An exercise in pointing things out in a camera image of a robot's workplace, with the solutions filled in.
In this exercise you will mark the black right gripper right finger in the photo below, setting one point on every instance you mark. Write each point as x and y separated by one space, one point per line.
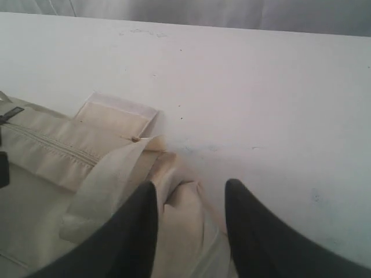
262 245

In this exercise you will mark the cream canvas duffel bag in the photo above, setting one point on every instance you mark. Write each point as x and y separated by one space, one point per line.
63 178

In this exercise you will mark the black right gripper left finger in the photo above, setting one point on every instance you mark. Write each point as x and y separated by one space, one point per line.
123 247

